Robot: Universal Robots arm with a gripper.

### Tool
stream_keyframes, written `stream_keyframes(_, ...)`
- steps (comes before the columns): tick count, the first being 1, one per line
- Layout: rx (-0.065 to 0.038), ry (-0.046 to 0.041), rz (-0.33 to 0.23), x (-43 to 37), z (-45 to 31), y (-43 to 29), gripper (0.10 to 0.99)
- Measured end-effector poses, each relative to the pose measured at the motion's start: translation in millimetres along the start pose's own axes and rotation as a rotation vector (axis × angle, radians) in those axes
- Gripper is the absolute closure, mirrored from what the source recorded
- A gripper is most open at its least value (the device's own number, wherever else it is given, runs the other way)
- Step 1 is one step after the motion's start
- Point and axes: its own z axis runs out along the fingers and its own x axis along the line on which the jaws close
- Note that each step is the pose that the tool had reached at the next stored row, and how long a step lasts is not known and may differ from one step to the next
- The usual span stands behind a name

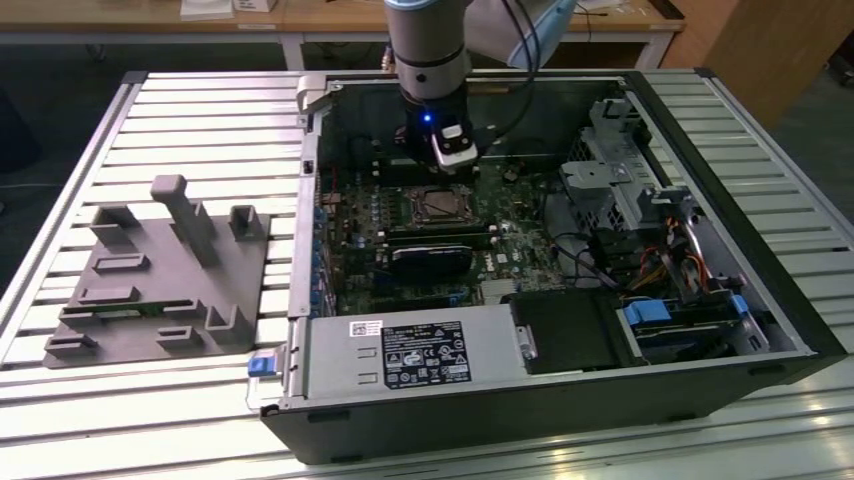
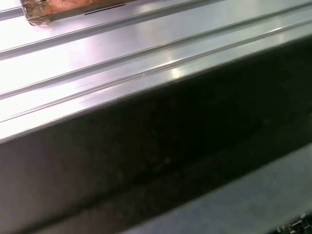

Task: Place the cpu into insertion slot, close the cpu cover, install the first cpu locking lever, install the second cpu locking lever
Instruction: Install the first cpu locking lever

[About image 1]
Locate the metal socket cover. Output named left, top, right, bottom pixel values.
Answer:
left=410, top=187, right=476, bottom=225

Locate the silver CPU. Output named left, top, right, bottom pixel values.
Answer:
left=426, top=193, right=464, bottom=217

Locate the CPU socket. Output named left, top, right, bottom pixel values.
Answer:
left=407, top=183, right=477, bottom=226

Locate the black plastic cover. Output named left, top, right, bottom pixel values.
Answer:
left=508, top=290, right=633, bottom=376

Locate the black graphics card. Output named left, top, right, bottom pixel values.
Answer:
left=389, top=243, right=474, bottom=275

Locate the green motherboard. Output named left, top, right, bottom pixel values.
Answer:
left=313, top=154, right=589, bottom=321

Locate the grey metal drive cage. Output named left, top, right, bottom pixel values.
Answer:
left=557, top=97, right=709, bottom=236

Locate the silver chipset heatsink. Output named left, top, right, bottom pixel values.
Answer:
left=481, top=279, right=520, bottom=301

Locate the wooden desk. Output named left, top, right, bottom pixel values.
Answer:
left=0, top=0, right=688, bottom=71

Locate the silver power supply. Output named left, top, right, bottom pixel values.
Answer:
left=283, top=305, right=520, bottom=401

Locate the grey parts rack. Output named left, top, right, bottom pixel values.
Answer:
left=41, top=173, right=274, bottom=370

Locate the hard disk in blue carrier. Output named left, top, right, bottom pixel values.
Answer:
left=617, top=297, right=740, bottom=359

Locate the blue case latch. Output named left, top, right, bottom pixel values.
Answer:
left=247, top=351, right=283, bottom=377

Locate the wooden cabinet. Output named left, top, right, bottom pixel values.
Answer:
left=704, top=0, right=854, bottom=129

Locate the green RAM stick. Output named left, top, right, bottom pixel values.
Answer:
left=93, top=303, right=173, bottom=319

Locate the black PC case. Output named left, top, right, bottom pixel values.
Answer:
left=258, top=68, right=850, bottom=464

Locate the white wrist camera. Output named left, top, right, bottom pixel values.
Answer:
left=431, top=124, right=481, bottom=174

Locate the black camera cable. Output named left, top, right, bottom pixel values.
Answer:
left=477, top=0, right=541, bottom=149

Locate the coloured power wire bundle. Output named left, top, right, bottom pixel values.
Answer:
left=630, top=219, right=713, bottom=296

